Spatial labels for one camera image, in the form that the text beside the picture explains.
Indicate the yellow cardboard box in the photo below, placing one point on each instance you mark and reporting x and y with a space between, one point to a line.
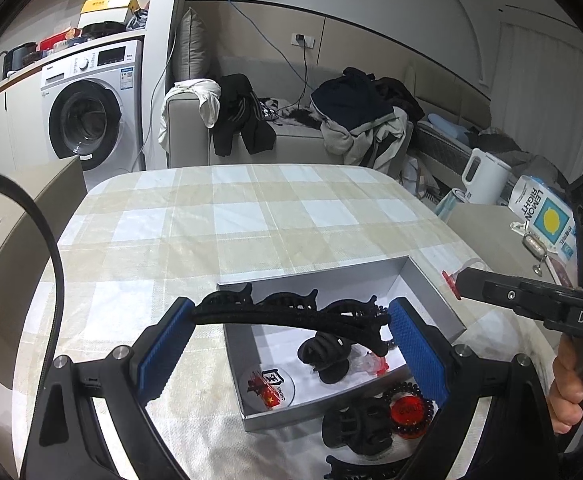
101 11

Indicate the white round pin badge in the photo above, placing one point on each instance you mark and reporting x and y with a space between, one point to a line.
266 389

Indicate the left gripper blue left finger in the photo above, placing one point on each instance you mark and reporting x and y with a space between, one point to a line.
66 440

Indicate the white kitchen cabinets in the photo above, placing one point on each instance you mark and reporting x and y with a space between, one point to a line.
23 141

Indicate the beige chair left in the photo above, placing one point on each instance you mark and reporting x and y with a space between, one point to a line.
58 188

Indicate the grey open cardboard box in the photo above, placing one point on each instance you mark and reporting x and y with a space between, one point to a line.
248 346

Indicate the white cloth on sofa arm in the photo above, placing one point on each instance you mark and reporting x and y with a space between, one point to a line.
201 96

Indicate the grey striped cushion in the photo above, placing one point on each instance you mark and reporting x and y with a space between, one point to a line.
191 56

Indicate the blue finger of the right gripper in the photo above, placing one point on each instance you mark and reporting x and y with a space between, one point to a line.
537 300

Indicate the white electric kettle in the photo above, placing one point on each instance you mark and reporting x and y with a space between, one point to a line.
484 178

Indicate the black garment on sofa arm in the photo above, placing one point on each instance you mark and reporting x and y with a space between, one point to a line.
240 113

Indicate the grey sofa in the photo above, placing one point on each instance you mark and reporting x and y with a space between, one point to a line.
436 89

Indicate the red white small hair ornament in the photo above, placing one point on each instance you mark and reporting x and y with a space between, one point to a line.
450 278

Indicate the checkered beige tablecloth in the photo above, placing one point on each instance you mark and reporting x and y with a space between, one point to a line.
140 241

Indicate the wall power outlet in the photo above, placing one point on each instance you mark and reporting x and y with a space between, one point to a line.
303 41

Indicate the red China pin badge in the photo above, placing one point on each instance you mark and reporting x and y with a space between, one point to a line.
410 416

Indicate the black long hair clip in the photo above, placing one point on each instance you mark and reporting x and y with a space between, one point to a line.
346 471
352 319

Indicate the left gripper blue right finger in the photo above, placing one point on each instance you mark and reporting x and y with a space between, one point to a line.
517 440

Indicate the black hair claw clip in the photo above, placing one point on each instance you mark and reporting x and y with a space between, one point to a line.
329 356

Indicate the person's right hand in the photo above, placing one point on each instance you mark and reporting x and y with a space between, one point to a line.
566 392

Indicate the lemon drink carton box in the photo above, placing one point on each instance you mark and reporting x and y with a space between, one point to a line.
549 217

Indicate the white front-load washing machine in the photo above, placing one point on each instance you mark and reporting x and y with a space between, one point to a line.
91 104

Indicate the pile of dark clothes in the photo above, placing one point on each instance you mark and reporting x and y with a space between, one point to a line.
367 121

